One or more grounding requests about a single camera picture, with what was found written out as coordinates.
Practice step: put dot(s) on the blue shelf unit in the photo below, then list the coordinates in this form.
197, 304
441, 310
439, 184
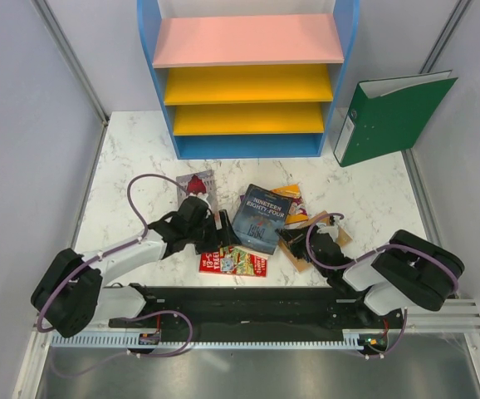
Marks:
261, 86

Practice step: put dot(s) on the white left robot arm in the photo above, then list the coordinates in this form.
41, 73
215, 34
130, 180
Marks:
75, 290

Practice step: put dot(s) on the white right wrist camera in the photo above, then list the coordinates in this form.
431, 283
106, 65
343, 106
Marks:
332, 229

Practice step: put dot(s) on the tan Othello book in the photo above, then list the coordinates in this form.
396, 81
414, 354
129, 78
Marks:
318, 221

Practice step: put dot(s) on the light blue cable duct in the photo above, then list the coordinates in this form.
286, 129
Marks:
139, 340

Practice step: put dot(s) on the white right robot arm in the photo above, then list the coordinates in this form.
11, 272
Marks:
407, 270

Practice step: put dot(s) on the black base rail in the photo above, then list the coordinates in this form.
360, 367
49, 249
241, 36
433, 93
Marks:
254, 314

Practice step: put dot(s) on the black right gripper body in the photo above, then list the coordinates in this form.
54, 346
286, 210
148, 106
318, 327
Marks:
313, 230

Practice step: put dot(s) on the green lever arch binder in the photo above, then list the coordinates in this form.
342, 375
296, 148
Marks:
388, 115

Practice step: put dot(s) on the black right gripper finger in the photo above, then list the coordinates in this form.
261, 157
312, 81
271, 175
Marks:
298, 255
292, 236

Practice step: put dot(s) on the dark blue 1984 book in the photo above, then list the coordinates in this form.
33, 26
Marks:
260, 215

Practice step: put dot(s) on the red treehouse book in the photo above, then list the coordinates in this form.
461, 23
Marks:
233, 261

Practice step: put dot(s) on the orange Roald Dahl book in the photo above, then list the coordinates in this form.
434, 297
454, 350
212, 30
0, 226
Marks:
297, 213

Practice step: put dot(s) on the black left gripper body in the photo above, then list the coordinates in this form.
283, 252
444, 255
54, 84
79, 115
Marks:
205, 236

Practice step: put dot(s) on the pink castle cover book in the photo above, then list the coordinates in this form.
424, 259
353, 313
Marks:
201, 184

